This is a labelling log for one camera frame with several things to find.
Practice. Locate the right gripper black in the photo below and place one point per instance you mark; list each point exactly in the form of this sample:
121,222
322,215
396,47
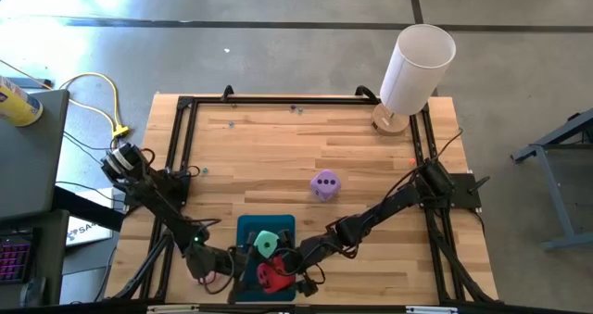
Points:
315,256

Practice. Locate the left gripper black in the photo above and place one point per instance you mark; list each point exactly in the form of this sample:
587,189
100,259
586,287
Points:
229,267

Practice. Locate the red foam die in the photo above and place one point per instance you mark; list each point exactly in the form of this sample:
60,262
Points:
271,274

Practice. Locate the mint green foam die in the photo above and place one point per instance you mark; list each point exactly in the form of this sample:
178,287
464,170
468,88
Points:
266,243

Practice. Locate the pink foam die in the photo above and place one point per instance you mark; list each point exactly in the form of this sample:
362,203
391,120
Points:
209,276

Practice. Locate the teal plastic bin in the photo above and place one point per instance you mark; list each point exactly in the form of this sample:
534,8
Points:
264,223

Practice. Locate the purple foam die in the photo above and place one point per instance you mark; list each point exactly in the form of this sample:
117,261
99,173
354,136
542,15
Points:
325,185

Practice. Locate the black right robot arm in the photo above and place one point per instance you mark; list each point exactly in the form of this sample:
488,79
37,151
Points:
384,212

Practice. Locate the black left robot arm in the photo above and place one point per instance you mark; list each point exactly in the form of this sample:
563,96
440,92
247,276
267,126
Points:
157,198

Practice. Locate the white printed box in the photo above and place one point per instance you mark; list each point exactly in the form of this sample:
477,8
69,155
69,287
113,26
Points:
88,230

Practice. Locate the black computer mouse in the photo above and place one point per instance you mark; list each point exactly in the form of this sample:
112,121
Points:
32,291

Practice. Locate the backlit keyboard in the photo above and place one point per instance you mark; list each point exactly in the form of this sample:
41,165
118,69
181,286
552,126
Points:
14,260

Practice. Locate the white shade wooden base lamp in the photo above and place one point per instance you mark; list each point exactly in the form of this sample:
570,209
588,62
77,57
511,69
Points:
417,68

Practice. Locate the grey desk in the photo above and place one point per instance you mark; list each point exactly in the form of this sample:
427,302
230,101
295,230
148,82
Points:
28,161

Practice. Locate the yellow wipes canister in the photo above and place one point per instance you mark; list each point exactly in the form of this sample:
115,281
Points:
16,105

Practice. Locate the silver frame bracket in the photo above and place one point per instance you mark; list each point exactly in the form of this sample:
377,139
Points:
171,309
431,310

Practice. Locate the black aluminium table frame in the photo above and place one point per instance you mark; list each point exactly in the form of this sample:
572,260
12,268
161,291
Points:
278,100

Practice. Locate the blue-grey metal table frame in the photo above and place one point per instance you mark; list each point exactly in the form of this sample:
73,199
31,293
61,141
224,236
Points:
556,166

